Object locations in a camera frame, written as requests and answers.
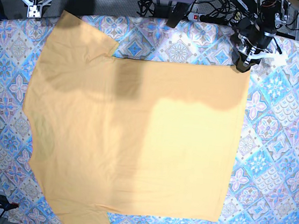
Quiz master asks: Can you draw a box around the orange black clamp bottom-left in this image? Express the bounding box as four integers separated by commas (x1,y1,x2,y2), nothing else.
0,200,19,211

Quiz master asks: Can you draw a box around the white power strip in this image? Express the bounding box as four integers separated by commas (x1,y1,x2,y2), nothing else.
187,12,207,22

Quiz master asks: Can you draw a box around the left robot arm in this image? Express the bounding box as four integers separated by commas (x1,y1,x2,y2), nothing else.
230,0,290,73

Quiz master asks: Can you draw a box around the black table clamp top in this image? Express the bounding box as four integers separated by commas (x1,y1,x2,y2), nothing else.
166,2,189,28

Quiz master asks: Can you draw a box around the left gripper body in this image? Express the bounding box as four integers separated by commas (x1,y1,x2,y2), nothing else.
238,27,276,59

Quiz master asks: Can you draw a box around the yellow T-shirt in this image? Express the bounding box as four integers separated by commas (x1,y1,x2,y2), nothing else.
23,12,250,224

